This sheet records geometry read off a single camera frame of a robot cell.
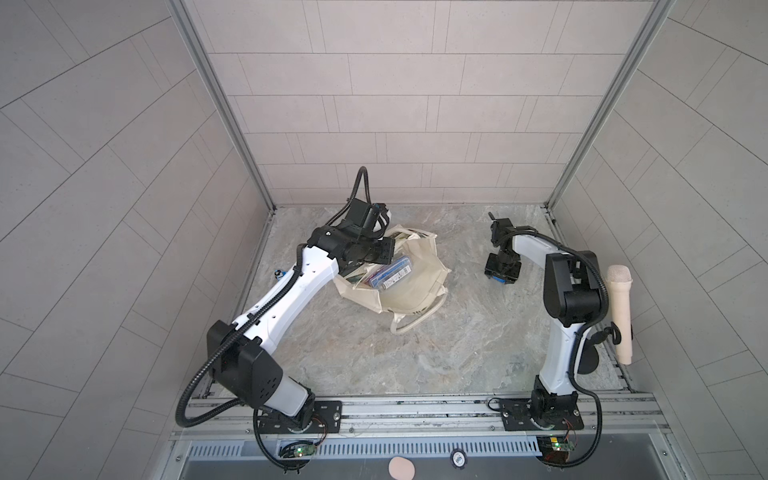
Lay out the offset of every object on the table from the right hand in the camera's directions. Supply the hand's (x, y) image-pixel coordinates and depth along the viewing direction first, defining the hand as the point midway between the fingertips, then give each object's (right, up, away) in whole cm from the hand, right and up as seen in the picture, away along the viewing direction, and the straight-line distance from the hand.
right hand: (493, 274), depth 100 cm
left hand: (-33, +10, -22) cm, 41 cm away
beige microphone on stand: (+14, +5, -38) cm, 41 cm away
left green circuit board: (-53, -34, -35) cm, 72 cm away
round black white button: (-19, -37, -34) cm, 53 cm away
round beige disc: (-32, -37, -36) cm, 60 cm away
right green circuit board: (+5, -34, -32) cm, 47 cm away
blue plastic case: (-1, -1, -9) cm, 9 cm away
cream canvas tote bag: (-27, 0, -11) cm, 29 cm away
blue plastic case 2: (-35, +2, -10) cm, 36 cm away
